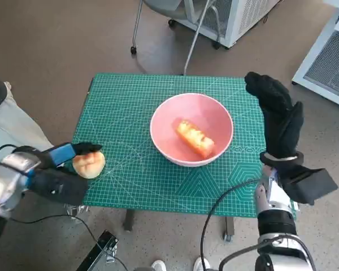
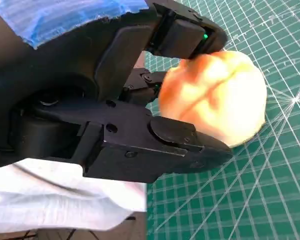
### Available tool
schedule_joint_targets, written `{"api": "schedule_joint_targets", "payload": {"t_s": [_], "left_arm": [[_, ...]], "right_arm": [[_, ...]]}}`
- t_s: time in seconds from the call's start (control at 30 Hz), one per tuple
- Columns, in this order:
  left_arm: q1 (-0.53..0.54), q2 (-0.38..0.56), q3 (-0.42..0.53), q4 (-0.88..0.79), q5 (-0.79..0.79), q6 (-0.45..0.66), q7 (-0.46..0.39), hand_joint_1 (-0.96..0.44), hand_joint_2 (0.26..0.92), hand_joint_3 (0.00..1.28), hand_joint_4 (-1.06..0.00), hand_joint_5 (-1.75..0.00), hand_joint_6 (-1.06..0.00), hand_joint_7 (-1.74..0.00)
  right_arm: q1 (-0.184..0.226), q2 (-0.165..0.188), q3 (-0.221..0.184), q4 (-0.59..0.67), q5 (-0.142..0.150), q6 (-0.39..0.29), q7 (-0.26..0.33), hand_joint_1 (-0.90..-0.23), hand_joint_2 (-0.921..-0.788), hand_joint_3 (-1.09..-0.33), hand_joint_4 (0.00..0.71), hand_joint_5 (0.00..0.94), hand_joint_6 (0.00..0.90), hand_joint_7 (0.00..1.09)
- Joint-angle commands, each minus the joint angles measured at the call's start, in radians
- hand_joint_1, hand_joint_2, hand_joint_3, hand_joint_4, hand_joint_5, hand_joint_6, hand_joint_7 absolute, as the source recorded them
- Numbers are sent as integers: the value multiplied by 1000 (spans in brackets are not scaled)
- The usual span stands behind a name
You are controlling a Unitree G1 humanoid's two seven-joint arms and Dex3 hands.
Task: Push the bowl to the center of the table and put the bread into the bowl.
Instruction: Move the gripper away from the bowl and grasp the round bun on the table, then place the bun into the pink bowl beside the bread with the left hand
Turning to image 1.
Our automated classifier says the black left hand blue tape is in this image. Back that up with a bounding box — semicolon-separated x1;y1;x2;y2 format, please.
41;142;103;170

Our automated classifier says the black gloved right hand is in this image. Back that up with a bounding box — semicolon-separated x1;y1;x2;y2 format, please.
244;71;305;160

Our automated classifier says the round toy bread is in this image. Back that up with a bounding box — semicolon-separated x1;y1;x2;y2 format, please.
72;151;106;180

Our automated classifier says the long glazed toy bread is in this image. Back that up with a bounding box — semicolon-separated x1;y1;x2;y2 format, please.
173;119;216;159

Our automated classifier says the pink bowl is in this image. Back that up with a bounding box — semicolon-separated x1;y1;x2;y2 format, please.
150;93;234;168

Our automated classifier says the person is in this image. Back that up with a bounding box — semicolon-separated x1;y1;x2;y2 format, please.
0;81;56;161

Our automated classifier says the white cabinet with grey grille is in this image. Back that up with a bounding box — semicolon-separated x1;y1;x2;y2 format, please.
291;8;339;111

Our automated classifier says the green cutting mat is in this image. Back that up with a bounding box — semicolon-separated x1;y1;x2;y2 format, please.
71;73;268;218

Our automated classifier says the black table leg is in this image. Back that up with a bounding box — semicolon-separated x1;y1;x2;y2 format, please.
222;216;234;242
123;210;135;231

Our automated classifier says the white cabinet with side grille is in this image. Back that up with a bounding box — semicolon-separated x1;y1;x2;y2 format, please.
169;0;280;49

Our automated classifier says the white shoe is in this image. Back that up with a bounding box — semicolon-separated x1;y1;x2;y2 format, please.
193;256;211;271
151;259;167;271

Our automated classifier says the grey office chair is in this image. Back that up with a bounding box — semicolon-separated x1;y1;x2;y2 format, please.
130;0;221;76

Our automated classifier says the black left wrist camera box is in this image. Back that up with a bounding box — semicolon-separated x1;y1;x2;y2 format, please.
28;166;89;206

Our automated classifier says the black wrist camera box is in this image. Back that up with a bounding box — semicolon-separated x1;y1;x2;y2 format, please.
28;166;89;206
281;168;339;206

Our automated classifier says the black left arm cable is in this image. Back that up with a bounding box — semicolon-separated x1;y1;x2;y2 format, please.
0;143;36;177

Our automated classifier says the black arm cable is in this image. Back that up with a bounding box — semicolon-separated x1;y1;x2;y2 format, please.
0;143;36;177
200;180;260;271

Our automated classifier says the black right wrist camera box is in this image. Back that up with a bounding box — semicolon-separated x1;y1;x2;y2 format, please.
281;168;339;206

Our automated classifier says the thin black floor cable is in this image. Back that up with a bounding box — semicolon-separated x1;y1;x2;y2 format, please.
10;214;129;271

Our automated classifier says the black metal bracket stand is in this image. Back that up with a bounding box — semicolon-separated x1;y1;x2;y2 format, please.
76;230;119;271

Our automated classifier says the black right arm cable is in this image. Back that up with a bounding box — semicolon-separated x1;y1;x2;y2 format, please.
200;180;260;271

